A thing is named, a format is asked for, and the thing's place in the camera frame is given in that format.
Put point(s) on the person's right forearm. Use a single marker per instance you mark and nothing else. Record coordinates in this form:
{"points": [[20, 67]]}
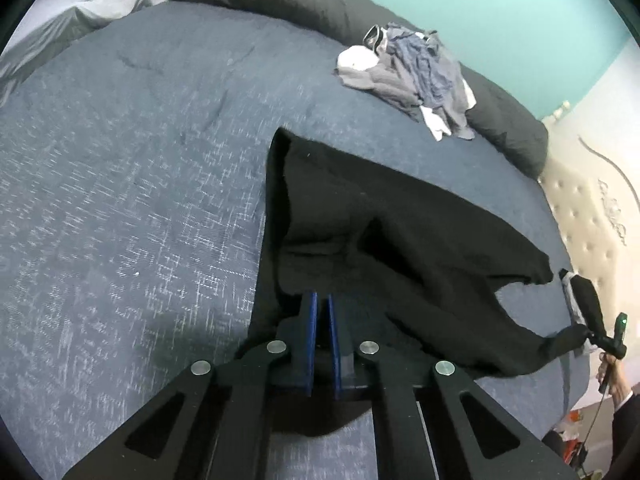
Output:
{"points": [[625, 435]]}

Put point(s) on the grey knit sweater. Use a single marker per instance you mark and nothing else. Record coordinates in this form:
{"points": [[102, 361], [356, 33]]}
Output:
{"points": [[385, 85]]}

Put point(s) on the pile of grey clothes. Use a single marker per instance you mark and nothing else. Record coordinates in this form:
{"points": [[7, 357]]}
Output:
{"points": [[425, 60]]}

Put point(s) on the black and white garment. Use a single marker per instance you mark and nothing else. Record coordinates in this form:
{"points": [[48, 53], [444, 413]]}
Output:
{"points": [[372, 37]]}

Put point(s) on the black pants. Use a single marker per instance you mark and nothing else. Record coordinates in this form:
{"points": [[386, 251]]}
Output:
{"points": [[400, 240]]}

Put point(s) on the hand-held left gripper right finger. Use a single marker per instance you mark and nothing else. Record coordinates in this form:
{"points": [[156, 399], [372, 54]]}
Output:
{"points": [[334, 345]]}

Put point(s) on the small white cloth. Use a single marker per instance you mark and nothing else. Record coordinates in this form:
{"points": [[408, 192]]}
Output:
{"points": [[435, 122]]}

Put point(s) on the cream tufted headboard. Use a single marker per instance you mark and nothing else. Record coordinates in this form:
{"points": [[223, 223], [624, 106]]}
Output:
{"points": [[595, 200]]}

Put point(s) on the light grey bed sheet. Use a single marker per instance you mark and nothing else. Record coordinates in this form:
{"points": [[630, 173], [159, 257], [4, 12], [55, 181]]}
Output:
{"points": [[75, 5]]}

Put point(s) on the white shirt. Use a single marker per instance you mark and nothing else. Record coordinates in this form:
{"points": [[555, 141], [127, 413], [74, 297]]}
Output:
{"points": [[355, 59]]}

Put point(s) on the person's right hand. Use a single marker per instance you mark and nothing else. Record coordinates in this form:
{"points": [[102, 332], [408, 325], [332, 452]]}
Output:
{"points": [[622, 385]]}

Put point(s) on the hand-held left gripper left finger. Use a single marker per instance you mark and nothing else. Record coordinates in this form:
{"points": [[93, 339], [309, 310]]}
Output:
{"points": [[312, 340]]}

